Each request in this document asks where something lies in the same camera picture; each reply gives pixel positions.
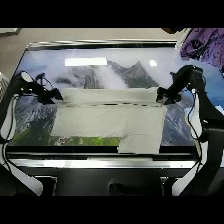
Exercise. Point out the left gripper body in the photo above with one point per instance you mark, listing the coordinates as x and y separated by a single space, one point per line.
50 96

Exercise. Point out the purple printed garment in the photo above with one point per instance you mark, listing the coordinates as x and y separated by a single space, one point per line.
206 45

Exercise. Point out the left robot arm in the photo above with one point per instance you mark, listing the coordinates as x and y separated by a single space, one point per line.
31 85

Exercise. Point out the pale grey garment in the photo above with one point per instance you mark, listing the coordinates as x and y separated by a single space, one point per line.
110 116

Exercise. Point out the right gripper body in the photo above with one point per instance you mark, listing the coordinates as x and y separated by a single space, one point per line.
166 95

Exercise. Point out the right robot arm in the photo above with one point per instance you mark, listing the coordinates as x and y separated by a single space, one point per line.
186 78

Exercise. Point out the silver frame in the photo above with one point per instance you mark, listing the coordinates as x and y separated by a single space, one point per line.
100 163

